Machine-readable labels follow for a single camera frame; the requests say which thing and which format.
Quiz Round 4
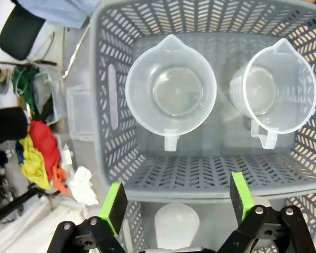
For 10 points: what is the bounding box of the white crumpled cloth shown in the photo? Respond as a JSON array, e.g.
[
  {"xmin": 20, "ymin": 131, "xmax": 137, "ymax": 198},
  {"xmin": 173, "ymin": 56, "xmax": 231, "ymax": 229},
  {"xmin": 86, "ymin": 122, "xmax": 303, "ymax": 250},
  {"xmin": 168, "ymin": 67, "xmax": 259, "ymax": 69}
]
[{"xmin": 67, "ymin": 166, "xmax": 99, "ymax": 206}]

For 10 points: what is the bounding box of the black stand leg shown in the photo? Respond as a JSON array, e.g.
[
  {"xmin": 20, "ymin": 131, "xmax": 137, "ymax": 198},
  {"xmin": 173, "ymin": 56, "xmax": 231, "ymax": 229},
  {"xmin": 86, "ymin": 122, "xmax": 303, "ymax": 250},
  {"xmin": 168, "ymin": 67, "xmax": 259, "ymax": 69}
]
[{"xmin": 0, "ymin": 185, "xmax": 62, "ymax": 222}]

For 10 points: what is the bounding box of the yellow cloth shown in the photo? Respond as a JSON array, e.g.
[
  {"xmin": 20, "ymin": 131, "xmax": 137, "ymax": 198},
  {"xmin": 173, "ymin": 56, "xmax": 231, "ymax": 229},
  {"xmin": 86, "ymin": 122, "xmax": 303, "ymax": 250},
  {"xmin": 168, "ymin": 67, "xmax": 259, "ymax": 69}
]
[{"xmin": 15, "ymin": 135, "xmax": 52, "ymax": 190}]

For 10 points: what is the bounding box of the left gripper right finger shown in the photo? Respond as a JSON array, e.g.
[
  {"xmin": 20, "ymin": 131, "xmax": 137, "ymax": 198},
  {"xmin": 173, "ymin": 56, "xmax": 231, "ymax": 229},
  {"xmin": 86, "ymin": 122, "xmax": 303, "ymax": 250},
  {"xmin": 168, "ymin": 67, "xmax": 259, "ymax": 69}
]
[{"xmin": 218, "ymin": 172, "xmax": 316, "ymax": 253}]

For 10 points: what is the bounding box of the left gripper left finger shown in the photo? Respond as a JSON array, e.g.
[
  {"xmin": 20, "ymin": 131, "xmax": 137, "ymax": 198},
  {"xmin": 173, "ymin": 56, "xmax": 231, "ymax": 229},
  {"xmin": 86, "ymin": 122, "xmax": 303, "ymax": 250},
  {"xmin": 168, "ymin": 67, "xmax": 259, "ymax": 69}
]
[{"xmin": 47, "ymin": 181, "xmax": 129, "ymax": 253}]

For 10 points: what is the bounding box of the grey basket holding cups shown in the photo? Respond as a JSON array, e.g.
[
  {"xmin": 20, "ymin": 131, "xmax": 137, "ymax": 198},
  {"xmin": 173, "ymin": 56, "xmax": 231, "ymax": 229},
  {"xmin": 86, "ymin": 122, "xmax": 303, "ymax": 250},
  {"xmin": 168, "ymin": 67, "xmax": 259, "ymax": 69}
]
[{"xmin": 89, "ymin": 0, "xmax": 316, "ymax": 199}]

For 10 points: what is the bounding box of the light blue shirt cloth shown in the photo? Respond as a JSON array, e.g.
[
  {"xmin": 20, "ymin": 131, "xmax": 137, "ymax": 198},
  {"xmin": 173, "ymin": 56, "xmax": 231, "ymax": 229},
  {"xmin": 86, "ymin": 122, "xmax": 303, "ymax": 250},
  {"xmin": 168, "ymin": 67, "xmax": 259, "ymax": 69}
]
[{"xmin": 15, "ymin": 0, "xmax": 101, "ymax": 29}]

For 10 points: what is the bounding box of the grey basket holding bottles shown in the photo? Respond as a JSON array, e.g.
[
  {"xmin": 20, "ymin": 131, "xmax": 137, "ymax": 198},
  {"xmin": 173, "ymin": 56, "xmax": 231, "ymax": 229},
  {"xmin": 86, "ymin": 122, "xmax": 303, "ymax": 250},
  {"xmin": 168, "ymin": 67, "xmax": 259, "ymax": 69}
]
[{"xmin": 118, "ymin": 191, "xmax": 316, "ymax": 253}]

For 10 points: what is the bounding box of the clear plastic storage box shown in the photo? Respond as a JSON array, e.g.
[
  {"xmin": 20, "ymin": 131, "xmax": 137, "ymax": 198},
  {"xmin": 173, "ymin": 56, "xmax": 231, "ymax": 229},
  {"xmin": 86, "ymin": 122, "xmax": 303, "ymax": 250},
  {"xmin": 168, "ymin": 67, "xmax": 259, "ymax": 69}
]
[{"xmin": 65, "ymin": 85, "xmax": 98, "ymax": 142}]

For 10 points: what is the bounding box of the green cord bundle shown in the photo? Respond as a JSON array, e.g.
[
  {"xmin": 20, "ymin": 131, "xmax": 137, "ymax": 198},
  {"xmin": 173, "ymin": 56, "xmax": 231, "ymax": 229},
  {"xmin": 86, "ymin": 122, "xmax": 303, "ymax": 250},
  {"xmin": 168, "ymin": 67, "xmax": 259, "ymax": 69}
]
[{"xmin": 11, "ymin": 66, "xmax": 41, "ymax": 106}]

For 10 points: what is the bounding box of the white plastic bottle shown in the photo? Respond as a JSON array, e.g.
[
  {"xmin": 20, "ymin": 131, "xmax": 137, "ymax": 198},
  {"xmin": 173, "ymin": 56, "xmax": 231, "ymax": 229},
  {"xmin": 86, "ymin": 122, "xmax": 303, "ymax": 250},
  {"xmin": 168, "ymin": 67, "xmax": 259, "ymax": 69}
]
[{"xmin": 153, "ymin": 202, "xmax": 201, "ymax": 250}]

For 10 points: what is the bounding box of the thin metal rod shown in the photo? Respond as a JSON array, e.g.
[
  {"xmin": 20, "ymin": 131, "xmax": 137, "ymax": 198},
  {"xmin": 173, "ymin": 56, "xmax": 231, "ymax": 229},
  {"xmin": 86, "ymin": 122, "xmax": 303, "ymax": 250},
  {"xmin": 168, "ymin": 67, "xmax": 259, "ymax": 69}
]
[{"xmin": 62, "ymin": 17, "xmax": 92, "ymax": 79}]

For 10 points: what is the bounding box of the orange cloth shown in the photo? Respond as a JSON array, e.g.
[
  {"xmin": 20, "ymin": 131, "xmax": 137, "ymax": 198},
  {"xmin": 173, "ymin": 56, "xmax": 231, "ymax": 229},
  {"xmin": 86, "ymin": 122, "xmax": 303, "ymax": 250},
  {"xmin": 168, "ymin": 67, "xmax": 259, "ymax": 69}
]
[{"xmin": 52, "ymin": 165, "xmax": 70, "ymax": 196}]

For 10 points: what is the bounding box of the red cloth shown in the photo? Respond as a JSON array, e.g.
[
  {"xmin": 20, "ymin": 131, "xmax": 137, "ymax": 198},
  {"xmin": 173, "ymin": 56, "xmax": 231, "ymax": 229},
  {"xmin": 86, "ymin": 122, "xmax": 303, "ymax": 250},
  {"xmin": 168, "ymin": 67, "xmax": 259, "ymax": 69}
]
[{"xmin": 28, "ymin": 120, "xmax": 62, "ymax": 183}]

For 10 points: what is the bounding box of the clear plastic measuring cup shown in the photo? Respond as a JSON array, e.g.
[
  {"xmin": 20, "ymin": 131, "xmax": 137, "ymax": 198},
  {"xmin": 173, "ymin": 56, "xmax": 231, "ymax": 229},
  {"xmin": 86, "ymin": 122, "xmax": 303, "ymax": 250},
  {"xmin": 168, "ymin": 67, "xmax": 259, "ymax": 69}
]
[
  {"xmin": 229, "ymin": 37, "xmax": 316, "ymax": 150},
  {"xmin": 124, "ymin": 34, "xmax": 218, "ymax": 152}
]

